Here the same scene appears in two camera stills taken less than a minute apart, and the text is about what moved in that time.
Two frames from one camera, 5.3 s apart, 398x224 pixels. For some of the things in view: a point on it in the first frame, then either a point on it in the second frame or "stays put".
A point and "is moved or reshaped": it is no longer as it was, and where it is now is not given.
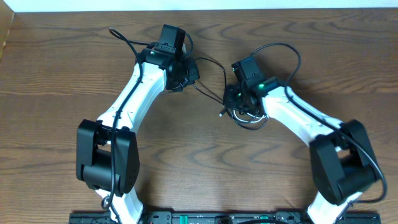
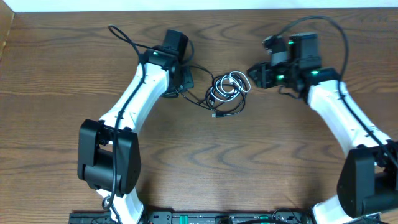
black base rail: [226, 218] stays put
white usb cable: [249, 122] is moved or reshaped
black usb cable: [262, 127] to [216, 114]
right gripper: [231, 89] to [263, 75]
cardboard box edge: [7, 15] stays put
